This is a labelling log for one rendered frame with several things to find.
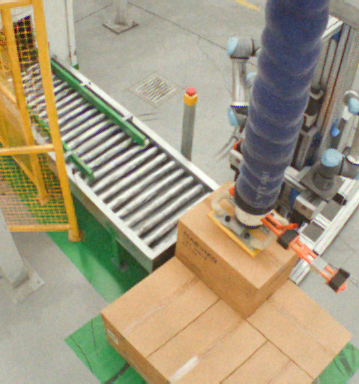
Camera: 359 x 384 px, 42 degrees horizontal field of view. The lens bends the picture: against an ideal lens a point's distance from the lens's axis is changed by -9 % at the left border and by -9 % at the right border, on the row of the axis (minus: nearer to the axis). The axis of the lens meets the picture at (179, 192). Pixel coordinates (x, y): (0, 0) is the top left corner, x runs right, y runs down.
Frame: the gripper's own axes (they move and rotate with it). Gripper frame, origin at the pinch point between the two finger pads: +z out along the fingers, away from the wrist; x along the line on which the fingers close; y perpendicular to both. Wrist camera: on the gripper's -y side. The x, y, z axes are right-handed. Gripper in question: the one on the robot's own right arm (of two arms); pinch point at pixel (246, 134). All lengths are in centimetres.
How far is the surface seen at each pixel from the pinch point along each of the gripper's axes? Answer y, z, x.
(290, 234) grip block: 55, 9, -25
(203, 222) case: 10, 35, -38
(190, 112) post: -62, 43, 20
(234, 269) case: 42, 36, -46
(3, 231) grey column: -75, 60, -126
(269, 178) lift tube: 38, -25, -32
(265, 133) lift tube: 34, -52, -37
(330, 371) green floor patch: 126, 129, -9
